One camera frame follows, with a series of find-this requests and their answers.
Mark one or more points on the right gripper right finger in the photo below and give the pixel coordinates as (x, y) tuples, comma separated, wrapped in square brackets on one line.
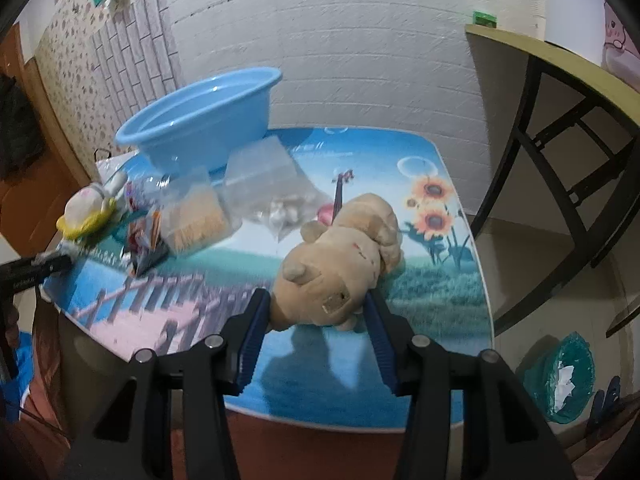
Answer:
[(504, 434)]

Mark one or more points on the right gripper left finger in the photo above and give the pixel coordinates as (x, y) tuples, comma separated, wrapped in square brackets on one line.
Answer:
[(128, 436)]

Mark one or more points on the white bunny plush yellow net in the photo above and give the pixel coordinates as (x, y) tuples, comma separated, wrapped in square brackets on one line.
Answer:
[(89, 209)]

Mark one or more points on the clear box of toothpicks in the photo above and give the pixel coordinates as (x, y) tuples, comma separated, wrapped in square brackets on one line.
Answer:
[(193, 214)]

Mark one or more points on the frosted clear plastic box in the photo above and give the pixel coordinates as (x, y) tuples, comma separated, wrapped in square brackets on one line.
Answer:
[(263, 184)]

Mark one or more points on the brown wooden door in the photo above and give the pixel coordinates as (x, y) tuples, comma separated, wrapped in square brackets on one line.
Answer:
[(39, 168)]

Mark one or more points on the printed scenery table mat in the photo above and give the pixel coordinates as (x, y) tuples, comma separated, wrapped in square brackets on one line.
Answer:
[(320, 221)]

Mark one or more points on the teal trash bin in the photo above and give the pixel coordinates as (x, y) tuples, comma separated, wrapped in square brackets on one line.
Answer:
[(561, 380)]

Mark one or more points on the orange snack packet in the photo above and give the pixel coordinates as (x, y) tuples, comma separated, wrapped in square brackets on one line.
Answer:
[(144, 245)]

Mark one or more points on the clear bottle with silver cap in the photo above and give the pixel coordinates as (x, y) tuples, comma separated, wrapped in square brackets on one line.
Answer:
[(144, 193)]

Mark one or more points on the light blue plastic basin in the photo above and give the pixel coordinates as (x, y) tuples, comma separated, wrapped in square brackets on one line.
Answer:
[(201, 124)]

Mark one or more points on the pink pig plush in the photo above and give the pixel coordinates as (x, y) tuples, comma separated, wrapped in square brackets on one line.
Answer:
[(620, 56)]

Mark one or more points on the green small box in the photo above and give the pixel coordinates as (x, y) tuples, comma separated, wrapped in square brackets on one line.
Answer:
[(484, 19)]

